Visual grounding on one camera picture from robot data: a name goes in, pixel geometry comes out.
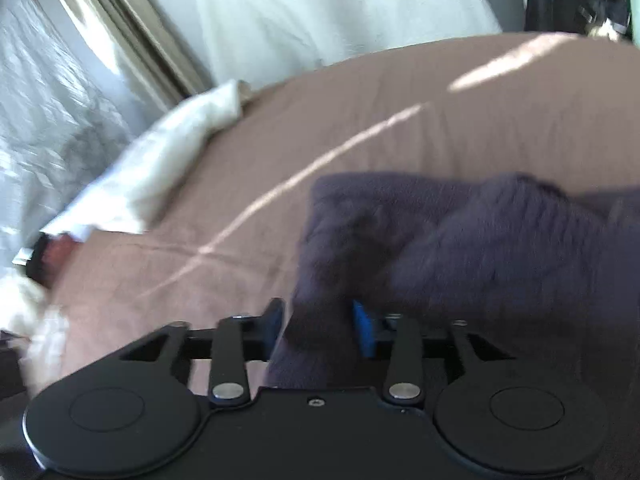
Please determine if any small white cloth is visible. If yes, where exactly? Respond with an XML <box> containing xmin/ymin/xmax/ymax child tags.
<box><xmin>20</xmin><ymin>305</ymin><xmax>71</xmax><ymax>391</ymax></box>

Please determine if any dark brown knit sweater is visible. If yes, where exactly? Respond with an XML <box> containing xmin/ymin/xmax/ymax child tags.
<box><xmin>267</xmin><ymin>172</ymin><xmax>640</xmax><ymax>461</ymax></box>

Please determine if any cream cover cloth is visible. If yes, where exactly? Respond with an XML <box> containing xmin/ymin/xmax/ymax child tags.
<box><xmin>190</xmin><ymin>0</ymin><xmax>503</xmax><ymax>93</ymax></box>

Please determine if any silver plastic sheet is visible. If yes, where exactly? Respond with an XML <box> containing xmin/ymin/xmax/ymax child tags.
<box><xmin>0</xmin><ymin>0</ymin><xmax>166</xmax><ymax>271</ymax></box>

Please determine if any reddish-brown bag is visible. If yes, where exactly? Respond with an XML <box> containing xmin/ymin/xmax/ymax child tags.
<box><xmin>42</xmin><ymin>237</ymin><xmax>81</xmax><ymax>291</ymax></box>

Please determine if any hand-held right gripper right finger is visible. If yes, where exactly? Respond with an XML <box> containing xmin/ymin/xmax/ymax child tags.
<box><xmin>352</xmin><ymin>300</ymin><xmax>513</xmax><ymax>407</ymax></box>

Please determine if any white printed cloth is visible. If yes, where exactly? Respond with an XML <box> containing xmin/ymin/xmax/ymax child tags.
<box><xmin>0</xmin><ymin>275</ymin><xmax>48</xmax><ymax>341</ymax></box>

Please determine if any black cloth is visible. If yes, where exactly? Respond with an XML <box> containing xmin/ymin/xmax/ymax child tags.
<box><xmin>25</xmin><ymin>232</ymin><xmax>56</xmax><ymax>281</ymax></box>

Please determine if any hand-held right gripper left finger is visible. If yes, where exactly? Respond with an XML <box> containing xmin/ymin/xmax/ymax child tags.
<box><xmin>120</xmin><ymin>297</ymin><xmax>286</xmax><ymax>407</ymax></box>

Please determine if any gold curtain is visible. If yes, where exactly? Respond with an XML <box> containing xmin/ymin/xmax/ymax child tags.
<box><xmin>42</xmin><ymin>0</ymin><xmax>216</xmax><ymax>106</ymax></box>

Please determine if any cream white fleece garment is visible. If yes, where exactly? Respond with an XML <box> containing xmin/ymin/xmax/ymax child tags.
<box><xmin>45</xmin><ymin>80</ymin><xmax>251</xmax><ymax>241</ymax></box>

